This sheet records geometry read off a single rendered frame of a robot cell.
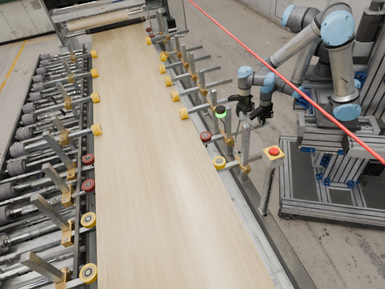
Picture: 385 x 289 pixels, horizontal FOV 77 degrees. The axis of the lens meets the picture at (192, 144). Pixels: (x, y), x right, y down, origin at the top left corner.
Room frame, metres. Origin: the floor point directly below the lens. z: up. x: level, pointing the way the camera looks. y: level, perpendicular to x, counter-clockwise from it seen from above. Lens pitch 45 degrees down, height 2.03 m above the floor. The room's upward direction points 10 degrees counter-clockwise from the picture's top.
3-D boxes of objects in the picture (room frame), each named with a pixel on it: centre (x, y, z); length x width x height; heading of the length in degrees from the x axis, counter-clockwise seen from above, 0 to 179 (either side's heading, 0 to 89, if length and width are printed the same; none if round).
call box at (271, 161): (0.68, -0.35, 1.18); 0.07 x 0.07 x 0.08; 11
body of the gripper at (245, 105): (1.15, -0.35, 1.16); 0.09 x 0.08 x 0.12; 31
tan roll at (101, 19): (3.64, 0.77, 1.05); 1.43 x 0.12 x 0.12; 101
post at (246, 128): (0.94, -0.30, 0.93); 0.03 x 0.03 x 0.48; 11
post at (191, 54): (1.92, -0.11, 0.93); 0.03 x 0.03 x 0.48; 11
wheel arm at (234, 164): (0.99, -0.34, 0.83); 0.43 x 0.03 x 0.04; 101
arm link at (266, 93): (1.28, -0.52, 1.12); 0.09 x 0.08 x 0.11; 128
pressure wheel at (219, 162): (0.95, -0.14, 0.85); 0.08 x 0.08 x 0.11
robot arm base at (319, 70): (1.51, -1.04, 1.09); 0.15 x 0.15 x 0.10
